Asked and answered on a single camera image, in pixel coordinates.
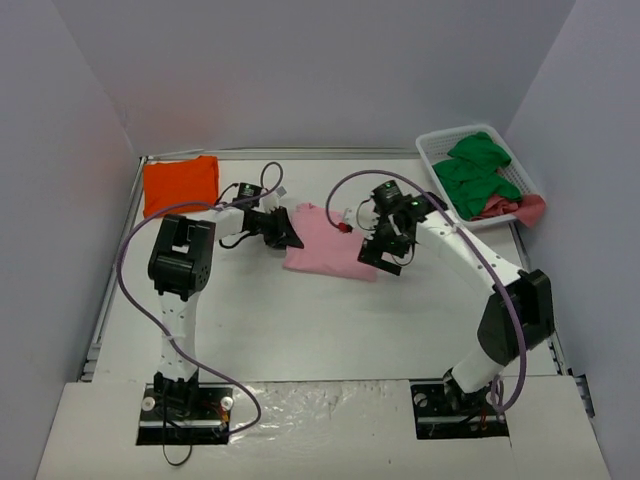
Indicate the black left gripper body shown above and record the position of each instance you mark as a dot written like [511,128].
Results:
[278,228]

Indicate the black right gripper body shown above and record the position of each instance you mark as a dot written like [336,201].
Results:
[379,257]

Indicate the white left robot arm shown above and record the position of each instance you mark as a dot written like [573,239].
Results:
[180,267]

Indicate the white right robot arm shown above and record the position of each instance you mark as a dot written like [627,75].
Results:
[518,311]

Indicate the white plastic basket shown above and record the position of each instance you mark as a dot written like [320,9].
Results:
[434,147]

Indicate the green t shirt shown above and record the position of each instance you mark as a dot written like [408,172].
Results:
[470,175]

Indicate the folded orange t shirt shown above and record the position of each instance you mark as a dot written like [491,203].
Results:
[173,183]

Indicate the dark pink t shirt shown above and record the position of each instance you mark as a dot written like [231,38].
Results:
[528,210]

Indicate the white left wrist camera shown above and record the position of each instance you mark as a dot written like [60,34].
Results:
[272,201]

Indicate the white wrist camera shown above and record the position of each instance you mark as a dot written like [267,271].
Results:
[362,218]
[272,201]

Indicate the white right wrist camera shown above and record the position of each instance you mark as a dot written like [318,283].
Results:
[362,218]

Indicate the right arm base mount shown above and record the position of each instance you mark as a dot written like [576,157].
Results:
[436,418]

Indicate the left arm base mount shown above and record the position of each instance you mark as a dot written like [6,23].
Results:
[206,422]

